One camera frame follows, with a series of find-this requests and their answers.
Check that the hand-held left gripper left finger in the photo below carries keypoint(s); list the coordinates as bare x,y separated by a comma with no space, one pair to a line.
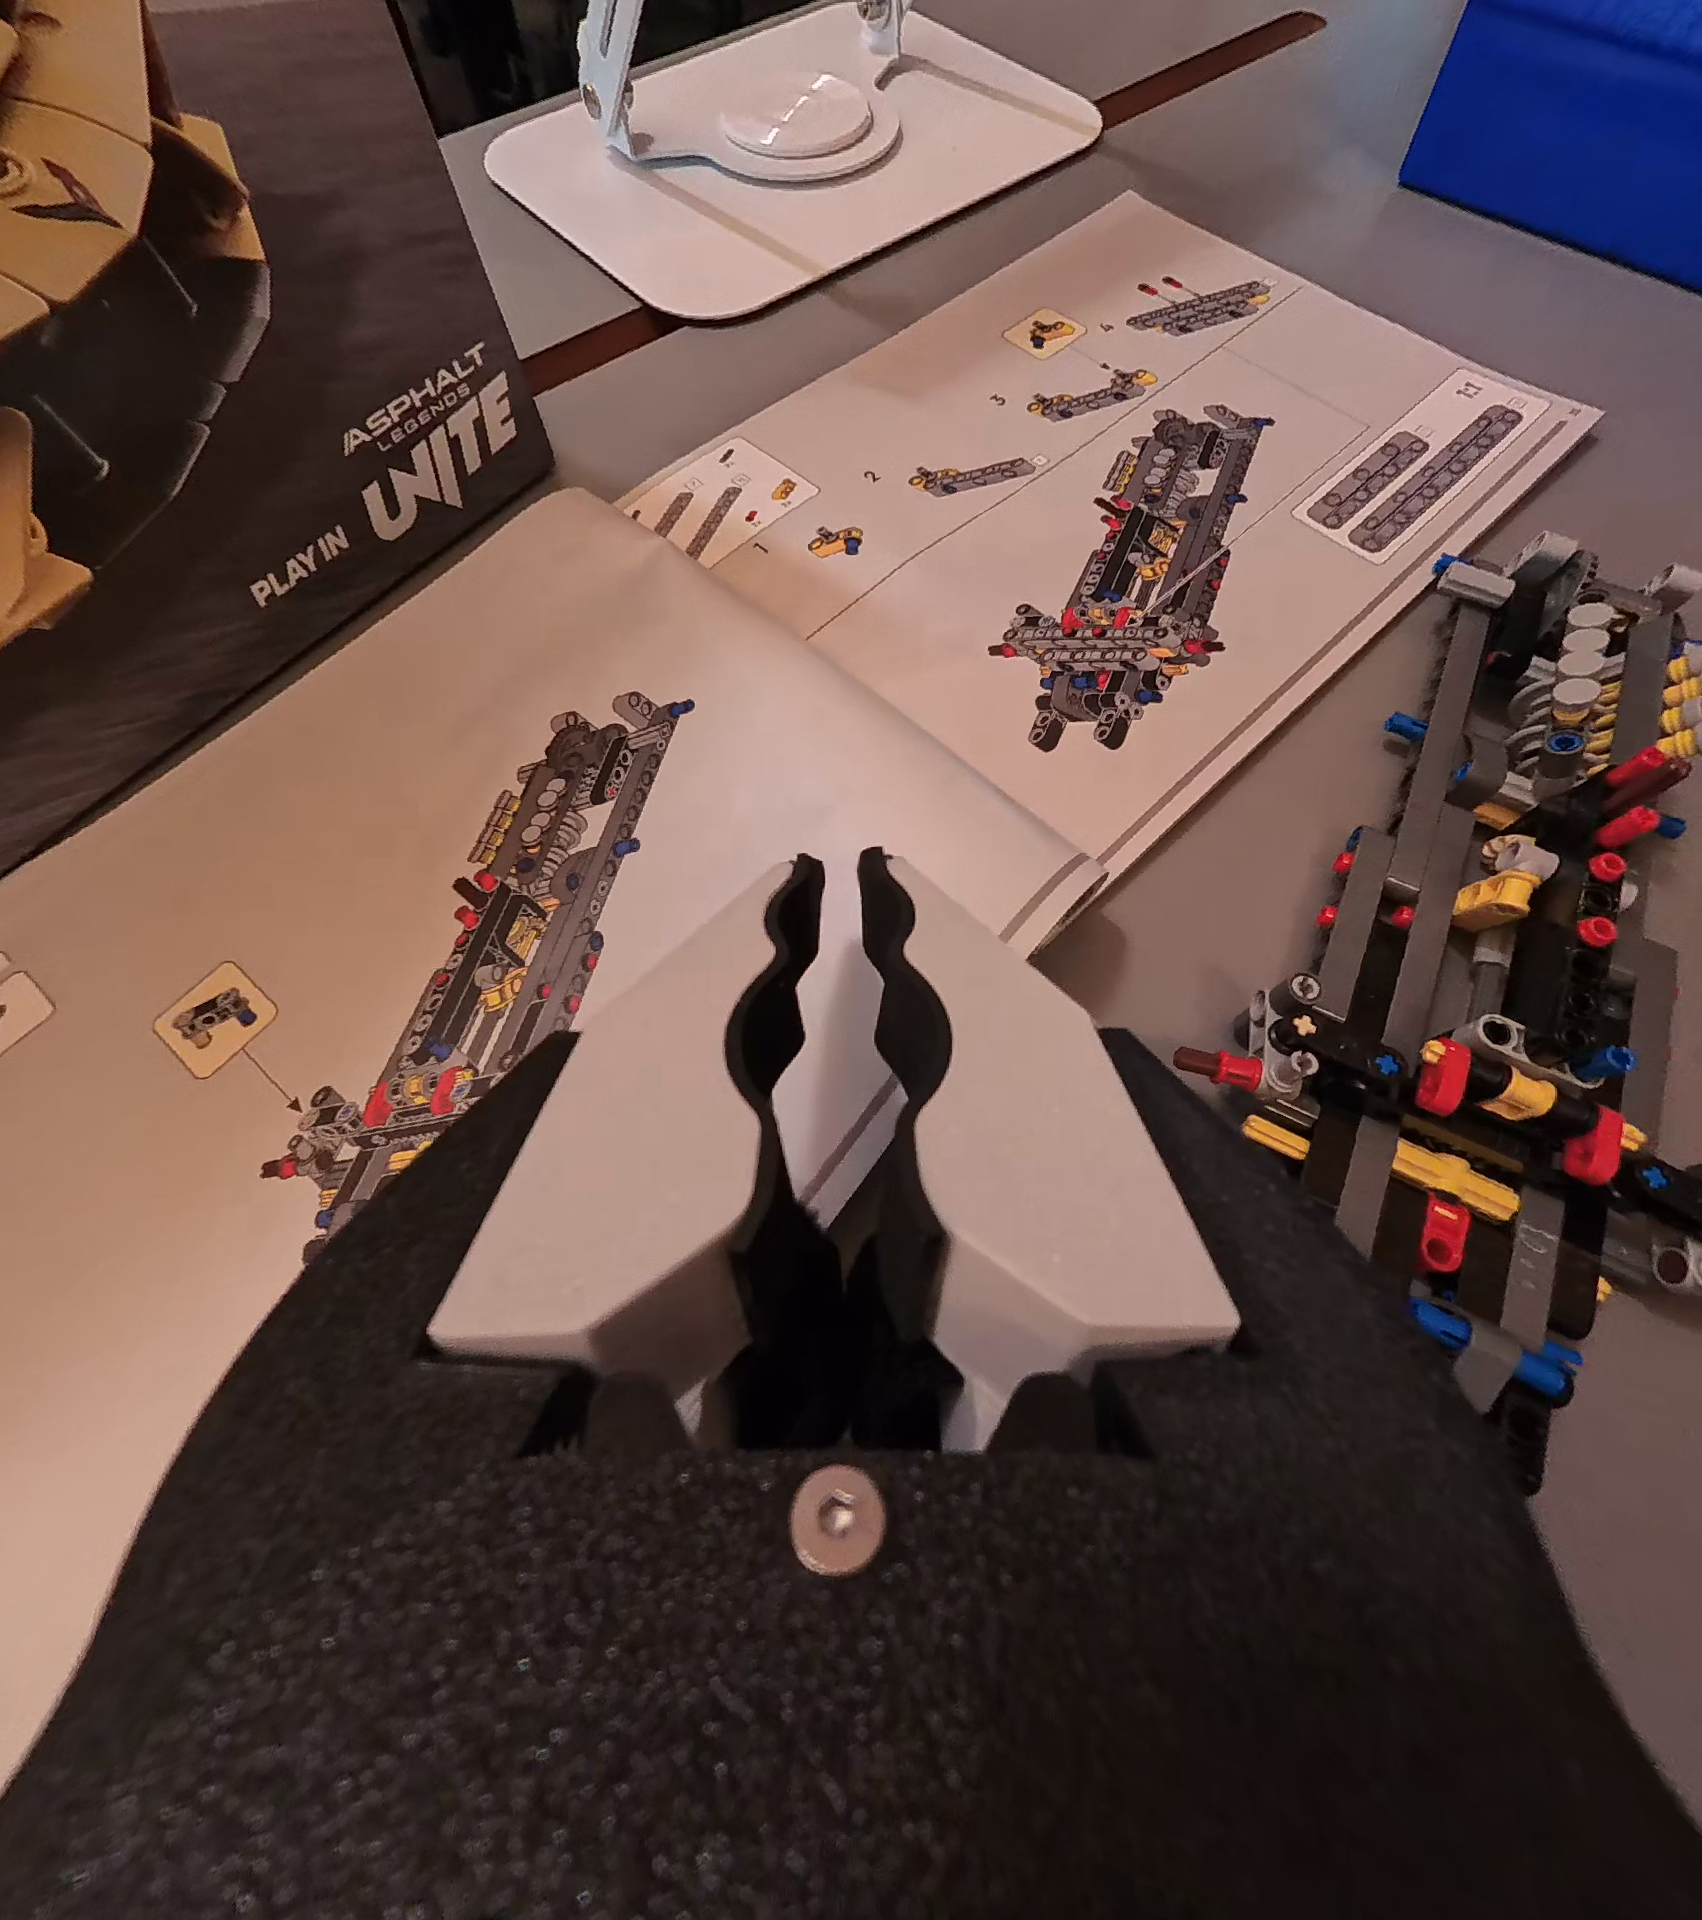
596,1185

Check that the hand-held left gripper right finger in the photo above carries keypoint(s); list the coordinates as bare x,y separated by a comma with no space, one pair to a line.
1076,1185

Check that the grey lego car chassis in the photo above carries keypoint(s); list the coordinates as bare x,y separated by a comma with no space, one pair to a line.
1527,975

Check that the lego instruction booklet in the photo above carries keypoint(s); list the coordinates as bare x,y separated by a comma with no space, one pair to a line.
640,675

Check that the lego set box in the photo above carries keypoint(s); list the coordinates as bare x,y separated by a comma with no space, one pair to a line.
341,300

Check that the blue plastic bin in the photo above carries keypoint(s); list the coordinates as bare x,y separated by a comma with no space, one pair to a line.
1617,151

